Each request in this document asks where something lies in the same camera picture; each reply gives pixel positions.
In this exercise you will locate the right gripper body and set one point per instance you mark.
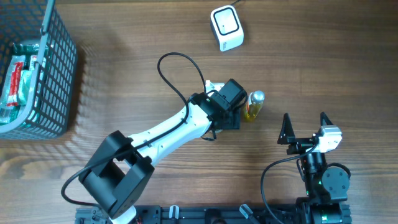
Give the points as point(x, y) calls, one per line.
point(300, 145)

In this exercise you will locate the yellow liquid bottle silver cap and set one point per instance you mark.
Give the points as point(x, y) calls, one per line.
point(253, 105)

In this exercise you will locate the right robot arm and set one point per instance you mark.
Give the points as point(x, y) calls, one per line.
point(326, 184)

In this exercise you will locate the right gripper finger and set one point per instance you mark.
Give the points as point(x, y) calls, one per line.
point(324, 120)
point(287, 135)

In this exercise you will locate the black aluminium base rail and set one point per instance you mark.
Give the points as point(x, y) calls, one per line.
point(285, 213)

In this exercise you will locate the grey plastic mesh basket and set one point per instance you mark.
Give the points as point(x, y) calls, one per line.
point(47, 111)

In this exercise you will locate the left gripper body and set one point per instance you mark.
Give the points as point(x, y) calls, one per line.
point(225, 114)

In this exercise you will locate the white barcode scanner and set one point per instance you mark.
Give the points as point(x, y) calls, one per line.
point(226, 27)

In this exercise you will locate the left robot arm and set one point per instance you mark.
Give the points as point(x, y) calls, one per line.
point(119, 170)

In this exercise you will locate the light green snack pouch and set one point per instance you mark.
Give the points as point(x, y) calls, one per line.
point(24, 87)

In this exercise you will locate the green 3M gloves package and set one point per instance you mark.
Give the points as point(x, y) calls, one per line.
point(23, 58)

